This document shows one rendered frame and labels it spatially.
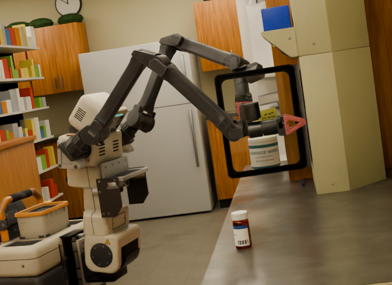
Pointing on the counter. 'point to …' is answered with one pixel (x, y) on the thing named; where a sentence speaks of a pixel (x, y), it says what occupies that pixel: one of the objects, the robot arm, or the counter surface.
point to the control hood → (283, 40)
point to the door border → (294, 114)
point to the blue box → (276, 18)
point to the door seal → (296, 115)
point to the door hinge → (303, 114)
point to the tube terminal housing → (338, 89)
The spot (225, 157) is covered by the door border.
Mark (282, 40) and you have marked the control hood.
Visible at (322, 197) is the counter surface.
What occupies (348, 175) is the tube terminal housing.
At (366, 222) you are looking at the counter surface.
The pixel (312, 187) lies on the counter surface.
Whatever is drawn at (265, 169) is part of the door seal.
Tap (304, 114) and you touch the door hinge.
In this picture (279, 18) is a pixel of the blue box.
